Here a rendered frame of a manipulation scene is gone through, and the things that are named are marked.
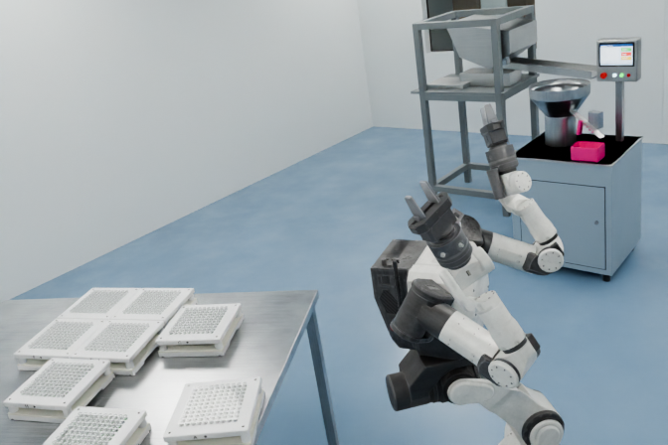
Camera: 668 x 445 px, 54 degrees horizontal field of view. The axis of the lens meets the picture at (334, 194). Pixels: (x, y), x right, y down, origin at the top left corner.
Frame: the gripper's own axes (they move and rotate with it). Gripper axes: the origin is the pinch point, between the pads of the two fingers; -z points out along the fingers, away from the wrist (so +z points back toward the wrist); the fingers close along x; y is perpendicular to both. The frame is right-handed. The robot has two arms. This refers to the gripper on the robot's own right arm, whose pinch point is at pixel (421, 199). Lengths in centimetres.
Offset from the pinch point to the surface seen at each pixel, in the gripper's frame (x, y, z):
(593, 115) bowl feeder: 207, -135, 130
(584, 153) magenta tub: 181, -128, 137
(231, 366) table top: -47, -89, 46
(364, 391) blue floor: 0, -150, 148
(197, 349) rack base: -50, -103, 40
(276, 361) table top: -35, -80, 53
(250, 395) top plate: -51, -59, 41
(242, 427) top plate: -59, -48, 39
